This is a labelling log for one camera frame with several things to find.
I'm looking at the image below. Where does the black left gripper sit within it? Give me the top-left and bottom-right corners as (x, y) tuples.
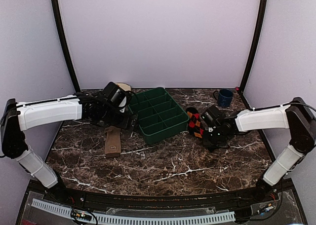
(100, 106), (139, 131)

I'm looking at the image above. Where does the red yellow argyle sock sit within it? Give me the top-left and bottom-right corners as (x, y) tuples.
(186, 107), (205, 139)

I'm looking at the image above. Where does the dark blue mug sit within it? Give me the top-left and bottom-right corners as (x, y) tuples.
(213, 89), (234, 108)

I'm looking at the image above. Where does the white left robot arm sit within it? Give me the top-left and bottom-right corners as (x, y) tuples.
(0, 82), (136, 203)

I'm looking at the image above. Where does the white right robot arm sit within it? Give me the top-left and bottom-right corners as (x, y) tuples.
(201, 97), (316, 202)

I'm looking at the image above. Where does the round wooden slice plate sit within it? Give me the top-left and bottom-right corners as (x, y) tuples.
(116, 83), (131, 93)

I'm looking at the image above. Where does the brown ribbed sock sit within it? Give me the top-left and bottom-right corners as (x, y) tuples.
(104, 126), (121, 158)

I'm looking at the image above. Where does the green divided organizer tray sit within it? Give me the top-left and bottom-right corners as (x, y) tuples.
(128, 87), (189, 145)

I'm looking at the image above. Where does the black front table rail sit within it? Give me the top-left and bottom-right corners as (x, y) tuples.
(23, 179), (296, 211)

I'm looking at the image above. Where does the white slotted cable duct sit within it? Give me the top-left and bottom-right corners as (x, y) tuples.
(31, 198), (236, 225)

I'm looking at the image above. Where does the black left corner post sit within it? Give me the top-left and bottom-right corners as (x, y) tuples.
(51, 0), (81, 92)

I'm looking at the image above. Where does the black corner post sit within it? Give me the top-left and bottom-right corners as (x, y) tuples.
(239, 0), (268, 95)
(51, 0), (81, 92)

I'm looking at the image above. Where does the black right corner post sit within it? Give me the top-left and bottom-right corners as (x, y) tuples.
(239, 0), (268, 95)

